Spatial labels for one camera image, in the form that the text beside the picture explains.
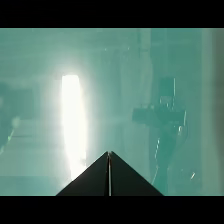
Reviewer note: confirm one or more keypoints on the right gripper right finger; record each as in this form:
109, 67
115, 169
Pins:
126, 181

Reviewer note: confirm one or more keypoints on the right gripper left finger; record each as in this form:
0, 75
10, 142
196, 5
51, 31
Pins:
95, 181

